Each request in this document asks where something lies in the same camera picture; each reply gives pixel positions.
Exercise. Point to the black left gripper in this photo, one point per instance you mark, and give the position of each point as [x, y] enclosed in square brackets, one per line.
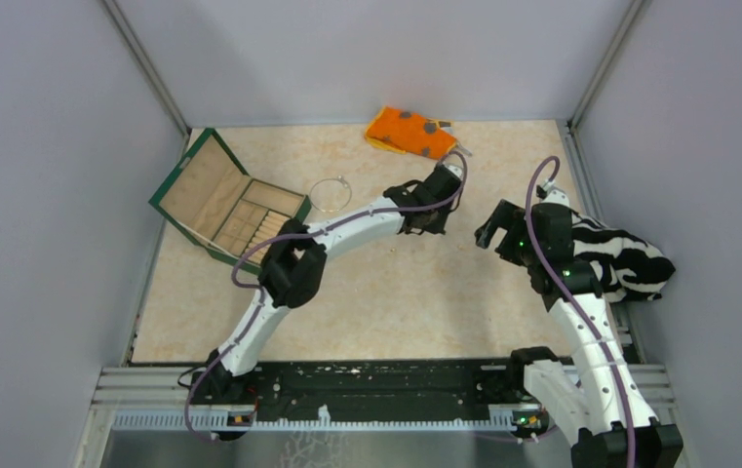
[437, 226]

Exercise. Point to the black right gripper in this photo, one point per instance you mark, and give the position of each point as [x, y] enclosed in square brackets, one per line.
[511, 217]

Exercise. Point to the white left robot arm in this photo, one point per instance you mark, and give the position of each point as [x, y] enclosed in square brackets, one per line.
[294, 262]

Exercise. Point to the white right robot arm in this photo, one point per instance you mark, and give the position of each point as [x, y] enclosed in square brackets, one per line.
[602, 411]

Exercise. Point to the green jewelry box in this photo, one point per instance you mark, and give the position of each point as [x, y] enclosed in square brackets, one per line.
[213, 201]

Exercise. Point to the orange spotted cloth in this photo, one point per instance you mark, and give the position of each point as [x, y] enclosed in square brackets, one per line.
[406, 132]

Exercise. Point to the silver bangle with pearls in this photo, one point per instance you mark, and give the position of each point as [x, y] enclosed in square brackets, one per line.
[330, 194]

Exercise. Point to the zebra striped cloth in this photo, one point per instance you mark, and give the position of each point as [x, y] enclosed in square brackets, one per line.
[628, 268]

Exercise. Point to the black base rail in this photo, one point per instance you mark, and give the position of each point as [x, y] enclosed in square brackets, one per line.
[436, 390]

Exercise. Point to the white toothed cable strip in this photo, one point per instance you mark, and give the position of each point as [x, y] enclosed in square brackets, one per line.
[220, 420]

